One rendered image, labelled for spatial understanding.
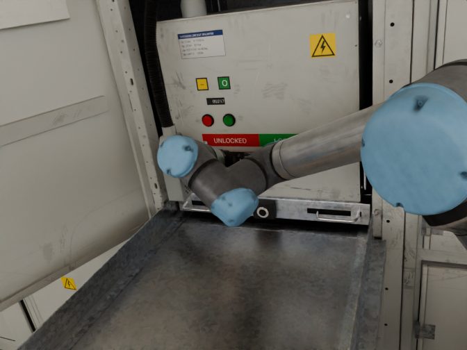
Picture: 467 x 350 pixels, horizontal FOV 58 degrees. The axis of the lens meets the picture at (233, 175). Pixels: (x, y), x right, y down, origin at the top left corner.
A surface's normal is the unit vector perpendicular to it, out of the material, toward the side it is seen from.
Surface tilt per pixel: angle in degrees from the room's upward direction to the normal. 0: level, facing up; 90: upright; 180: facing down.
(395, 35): 90
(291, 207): 90
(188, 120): 90
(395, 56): 90
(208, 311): 0
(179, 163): 60
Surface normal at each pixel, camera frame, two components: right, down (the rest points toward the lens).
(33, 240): 0.72, 0.19
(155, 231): 0.92, 0.04
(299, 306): -0.13, -0.91
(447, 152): -0.75, 0.29
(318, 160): -0.49, 0.69
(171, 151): -0.38, -0.08
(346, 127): -0.80, -0.25
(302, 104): -0.36, 0.43
